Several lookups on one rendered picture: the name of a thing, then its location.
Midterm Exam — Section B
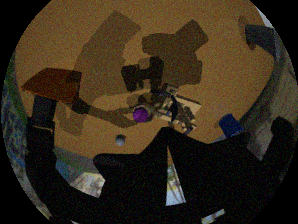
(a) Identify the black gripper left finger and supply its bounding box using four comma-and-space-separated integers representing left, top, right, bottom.
93, 127, 168, 201

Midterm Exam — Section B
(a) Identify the purple ball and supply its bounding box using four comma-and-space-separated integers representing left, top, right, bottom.
132, 108, 148, 123

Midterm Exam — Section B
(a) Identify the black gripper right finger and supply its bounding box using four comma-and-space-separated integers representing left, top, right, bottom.
165, 127, 250, 202

